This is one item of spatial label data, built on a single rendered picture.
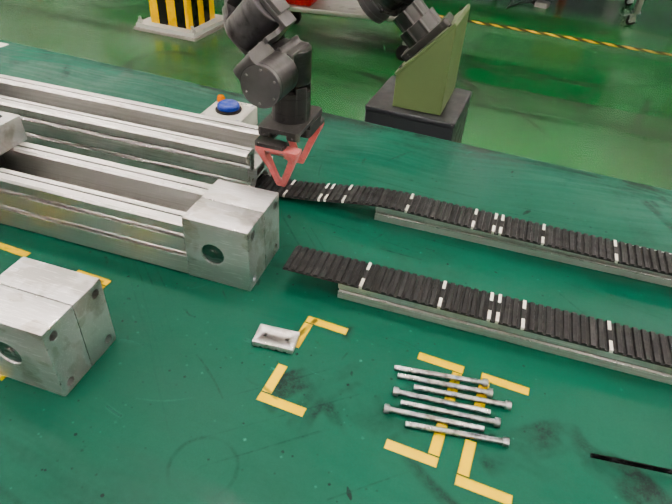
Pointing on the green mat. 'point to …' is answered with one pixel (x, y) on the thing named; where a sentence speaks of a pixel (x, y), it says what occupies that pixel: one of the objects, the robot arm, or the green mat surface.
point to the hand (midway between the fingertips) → (290, 169)
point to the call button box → (235, 113)
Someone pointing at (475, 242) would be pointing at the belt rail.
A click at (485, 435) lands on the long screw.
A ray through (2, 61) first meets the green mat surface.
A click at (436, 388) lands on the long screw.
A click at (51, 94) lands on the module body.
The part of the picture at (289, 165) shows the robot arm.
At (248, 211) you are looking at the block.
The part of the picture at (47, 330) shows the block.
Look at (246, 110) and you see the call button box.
